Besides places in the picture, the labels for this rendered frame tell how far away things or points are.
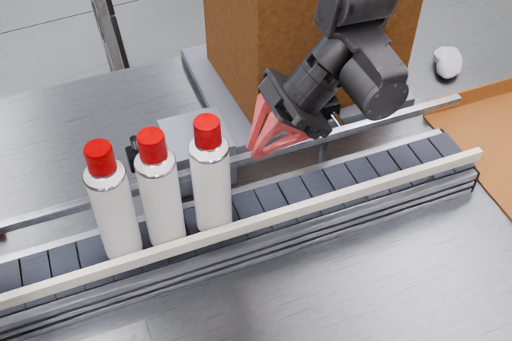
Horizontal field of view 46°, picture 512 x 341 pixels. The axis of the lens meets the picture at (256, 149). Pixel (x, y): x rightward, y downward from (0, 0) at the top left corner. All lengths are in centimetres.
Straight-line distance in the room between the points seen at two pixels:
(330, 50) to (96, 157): 30
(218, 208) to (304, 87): 21
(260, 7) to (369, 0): 24
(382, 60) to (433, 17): 75
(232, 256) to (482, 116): 55
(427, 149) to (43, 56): 204
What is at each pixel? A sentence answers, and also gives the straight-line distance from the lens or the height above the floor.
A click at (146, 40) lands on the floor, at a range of 275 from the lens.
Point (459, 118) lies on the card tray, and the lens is 116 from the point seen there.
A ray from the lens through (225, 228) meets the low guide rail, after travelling 83.
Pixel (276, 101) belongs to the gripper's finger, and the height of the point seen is 109.
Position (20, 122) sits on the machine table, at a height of 83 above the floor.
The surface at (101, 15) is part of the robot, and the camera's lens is 178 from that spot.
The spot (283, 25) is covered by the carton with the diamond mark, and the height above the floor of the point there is 106.
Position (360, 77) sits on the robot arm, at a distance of 68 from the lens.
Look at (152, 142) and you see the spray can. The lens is 71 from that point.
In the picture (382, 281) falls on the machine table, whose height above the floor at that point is 83.
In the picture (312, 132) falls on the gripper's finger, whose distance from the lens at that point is 75.
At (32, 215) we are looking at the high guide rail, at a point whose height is 96.
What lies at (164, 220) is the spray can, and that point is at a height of 95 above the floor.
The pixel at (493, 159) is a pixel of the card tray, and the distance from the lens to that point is 110.
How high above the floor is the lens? 158
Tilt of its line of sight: 46 degrees down
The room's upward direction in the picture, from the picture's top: straight up
